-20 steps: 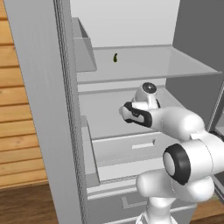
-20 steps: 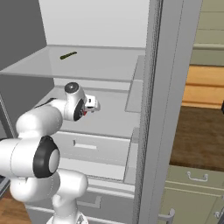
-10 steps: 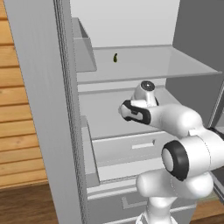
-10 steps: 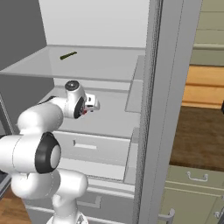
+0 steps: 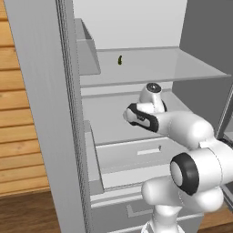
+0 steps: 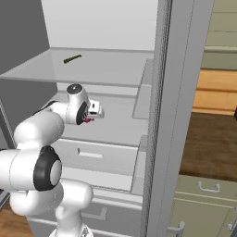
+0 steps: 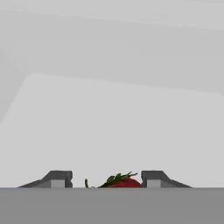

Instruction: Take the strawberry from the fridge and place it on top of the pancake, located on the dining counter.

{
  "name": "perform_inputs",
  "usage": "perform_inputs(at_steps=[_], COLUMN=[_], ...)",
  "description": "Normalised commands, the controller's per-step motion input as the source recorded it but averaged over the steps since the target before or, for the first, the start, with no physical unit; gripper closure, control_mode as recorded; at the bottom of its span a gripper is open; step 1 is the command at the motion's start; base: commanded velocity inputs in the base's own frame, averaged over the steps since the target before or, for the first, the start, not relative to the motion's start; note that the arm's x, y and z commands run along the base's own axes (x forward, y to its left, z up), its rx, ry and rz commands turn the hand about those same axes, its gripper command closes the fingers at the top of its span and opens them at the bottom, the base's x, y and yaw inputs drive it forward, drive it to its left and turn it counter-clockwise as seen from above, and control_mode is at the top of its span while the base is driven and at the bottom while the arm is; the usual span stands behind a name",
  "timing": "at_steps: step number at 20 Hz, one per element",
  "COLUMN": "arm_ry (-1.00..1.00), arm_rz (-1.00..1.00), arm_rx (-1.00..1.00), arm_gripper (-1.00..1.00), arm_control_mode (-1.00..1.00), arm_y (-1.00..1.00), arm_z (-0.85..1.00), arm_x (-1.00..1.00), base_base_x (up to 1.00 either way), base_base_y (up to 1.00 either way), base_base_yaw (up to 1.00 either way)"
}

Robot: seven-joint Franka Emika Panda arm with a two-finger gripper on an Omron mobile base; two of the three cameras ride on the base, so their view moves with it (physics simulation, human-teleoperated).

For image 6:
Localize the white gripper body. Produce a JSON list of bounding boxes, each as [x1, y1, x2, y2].
[[88, 107, 106, 120]]

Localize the glass fridge shelf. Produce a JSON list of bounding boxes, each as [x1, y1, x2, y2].
[[0, 46, 156, 89], [45, 92, 153, 148]]

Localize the clear fridge door bin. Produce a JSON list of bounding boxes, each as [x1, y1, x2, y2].
[[129, 133, 150, 195], [131, 58, 156, 120]]

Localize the grey fridge drawer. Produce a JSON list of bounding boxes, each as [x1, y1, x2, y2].
[[26, 188, 144, 237], [50, 137, 141, 187]]

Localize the grey fridge door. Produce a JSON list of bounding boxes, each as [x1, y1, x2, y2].
[[141, 0, 216, 237]]

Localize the grey fridge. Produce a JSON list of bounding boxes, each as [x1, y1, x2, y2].
[[0, 0, 174, 237]]

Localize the green bean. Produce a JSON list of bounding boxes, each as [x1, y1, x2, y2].
[[63, 54, 83, 64]]

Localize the green drawer front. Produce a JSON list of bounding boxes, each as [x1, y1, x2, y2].
[[175, 173, 237, 201]]

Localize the green cupboard door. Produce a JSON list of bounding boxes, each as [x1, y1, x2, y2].
[[167, 198, 237, 237]]

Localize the green background cupboards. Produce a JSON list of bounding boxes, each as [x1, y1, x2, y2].
[[200, 0, 237, 71]]

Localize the fridge drawer handle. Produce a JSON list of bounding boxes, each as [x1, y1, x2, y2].
[[76, 147, 105, 160], [81, 206, 108, 222]]

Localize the silver drawer handle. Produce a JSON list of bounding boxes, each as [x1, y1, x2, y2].
[[196, 181, 222, 193]]

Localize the silver cupboard door handle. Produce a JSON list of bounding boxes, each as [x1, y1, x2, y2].
[[167, 219, 186, 237]]

